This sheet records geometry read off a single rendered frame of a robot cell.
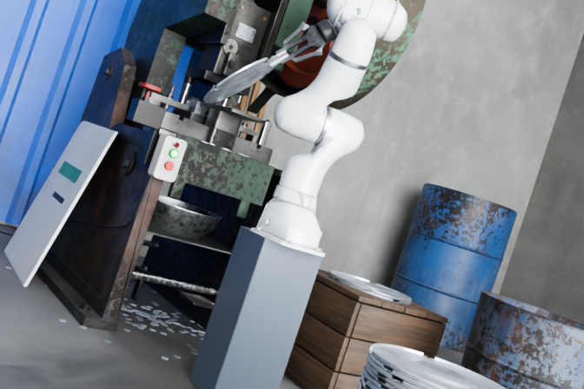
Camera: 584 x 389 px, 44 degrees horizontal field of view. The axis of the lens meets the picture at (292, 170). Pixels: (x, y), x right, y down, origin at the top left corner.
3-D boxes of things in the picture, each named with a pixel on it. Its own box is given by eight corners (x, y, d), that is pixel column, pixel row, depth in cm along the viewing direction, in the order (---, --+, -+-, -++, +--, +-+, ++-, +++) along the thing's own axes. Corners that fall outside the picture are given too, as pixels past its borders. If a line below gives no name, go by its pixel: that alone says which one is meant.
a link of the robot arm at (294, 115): (369, 74, 189) (304, 49, 185) (331, 156, 198) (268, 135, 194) (363, 61, 199) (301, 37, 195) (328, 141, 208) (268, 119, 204)
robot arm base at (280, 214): (335, 260, 190) (353, 209, 190) (273, 242, 181) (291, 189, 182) (299, 243, 210) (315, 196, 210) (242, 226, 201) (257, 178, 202)
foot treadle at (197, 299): (215, 323, 231) (221, 307, 231) (188, 318, 225) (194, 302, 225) (147, 272, 280) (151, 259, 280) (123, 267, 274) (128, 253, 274)
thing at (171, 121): (268, 165, 265) (274, 149, 265) (158, 127, 240) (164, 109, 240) (230, 154, 290) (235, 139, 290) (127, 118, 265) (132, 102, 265)
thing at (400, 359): (494, 379, 152) (494, 376, 152) (543, 425, 123) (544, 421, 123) (361, 336, 152) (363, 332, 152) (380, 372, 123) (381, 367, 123)
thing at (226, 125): (255, 157, 244) (267, 119, 244) (219, 145, 236) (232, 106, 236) (221, 148, 265) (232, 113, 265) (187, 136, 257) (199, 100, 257)
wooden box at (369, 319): (415, 420, 238) (448, 318, 238) (322, 405, 219) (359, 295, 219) (348, 373, 272) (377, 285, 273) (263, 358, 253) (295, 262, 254)
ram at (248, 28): (253, 87, 259) (280, 9, 260) (217, 72, 251) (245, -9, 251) (230, 84, 273) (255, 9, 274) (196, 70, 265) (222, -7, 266)
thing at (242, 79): (242, 94, 264) (241, 92, 264) (295, 52, 246) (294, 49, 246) (189, 110, 242) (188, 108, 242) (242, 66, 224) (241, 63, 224)
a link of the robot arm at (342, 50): (366, 74, 188) (395, 9, 181) (306, 49, 187) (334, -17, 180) (367, 57, 206) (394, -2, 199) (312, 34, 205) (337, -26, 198)
